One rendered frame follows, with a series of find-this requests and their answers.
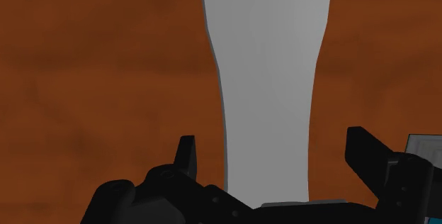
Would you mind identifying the grey flat long object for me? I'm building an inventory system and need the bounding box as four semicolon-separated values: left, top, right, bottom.
200;0;334;211

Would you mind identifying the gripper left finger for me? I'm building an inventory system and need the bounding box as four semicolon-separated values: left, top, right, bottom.
79;135;255;224

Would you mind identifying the teal and grey box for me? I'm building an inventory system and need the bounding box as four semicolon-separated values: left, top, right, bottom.
404;134;442;169

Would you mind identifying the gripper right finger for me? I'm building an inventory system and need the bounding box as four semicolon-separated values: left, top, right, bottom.
344;125;435;224

